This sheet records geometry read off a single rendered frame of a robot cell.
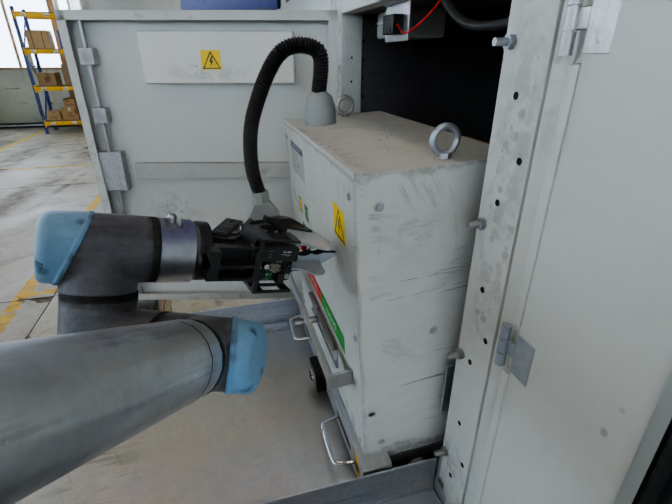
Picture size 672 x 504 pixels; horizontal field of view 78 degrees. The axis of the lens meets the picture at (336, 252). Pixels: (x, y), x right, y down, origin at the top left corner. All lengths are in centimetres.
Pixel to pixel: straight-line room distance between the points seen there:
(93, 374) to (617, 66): 38
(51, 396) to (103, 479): 68
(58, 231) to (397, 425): 54
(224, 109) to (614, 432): 99
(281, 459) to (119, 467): 29
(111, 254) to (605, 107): 45
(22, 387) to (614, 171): 37
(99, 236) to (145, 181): 76
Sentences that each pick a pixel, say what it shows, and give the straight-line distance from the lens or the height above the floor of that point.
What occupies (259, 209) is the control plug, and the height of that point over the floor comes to 118.
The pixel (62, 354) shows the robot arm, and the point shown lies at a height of 135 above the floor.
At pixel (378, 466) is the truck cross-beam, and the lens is 74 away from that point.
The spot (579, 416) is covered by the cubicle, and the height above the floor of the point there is 121.
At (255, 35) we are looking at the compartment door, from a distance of 107.
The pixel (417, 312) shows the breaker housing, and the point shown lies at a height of 116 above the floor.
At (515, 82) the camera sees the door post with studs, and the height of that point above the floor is 146.
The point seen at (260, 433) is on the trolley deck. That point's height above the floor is 82.
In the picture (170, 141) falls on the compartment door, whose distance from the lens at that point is 117.
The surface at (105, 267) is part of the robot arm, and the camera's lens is 47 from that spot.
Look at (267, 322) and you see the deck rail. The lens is 116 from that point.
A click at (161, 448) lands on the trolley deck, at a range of 91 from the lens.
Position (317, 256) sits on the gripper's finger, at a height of 122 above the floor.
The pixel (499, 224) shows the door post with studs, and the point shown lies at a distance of 49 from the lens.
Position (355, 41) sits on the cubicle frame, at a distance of 104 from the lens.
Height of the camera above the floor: 148
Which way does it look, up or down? 25 degrees down
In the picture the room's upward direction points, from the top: straight up
